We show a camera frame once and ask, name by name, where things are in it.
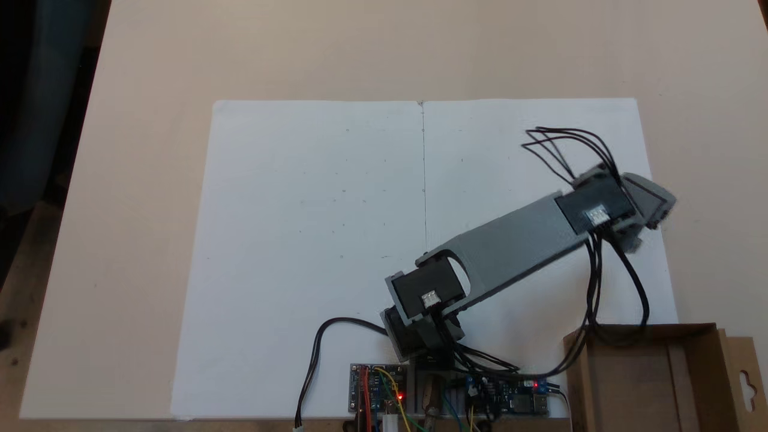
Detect white paper sheet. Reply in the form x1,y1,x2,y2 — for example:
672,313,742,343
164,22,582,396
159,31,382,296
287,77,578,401
171,99,428,421
420,98,680,421

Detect brown cardboard box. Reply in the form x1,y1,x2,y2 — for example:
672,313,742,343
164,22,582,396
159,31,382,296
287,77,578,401
563,323,760,432

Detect circuit board with blue parts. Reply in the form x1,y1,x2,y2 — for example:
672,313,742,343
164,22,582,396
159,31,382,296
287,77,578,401
465,373,550,418

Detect black arm wire bundle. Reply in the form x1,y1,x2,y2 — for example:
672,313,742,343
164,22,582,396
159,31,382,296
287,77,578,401
450,231,652,379

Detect black wrist wire loop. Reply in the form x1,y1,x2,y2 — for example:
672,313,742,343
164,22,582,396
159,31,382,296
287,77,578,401
522,126,620,188

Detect coloured jumper wires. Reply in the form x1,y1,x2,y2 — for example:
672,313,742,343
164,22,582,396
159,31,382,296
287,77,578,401
357,365,416,432

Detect circuit board with coloured wires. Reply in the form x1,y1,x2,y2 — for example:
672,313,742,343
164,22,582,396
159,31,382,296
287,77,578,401
350,363,410,416

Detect black power cable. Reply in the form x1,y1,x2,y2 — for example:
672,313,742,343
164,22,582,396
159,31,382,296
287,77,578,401
293,317,391,431

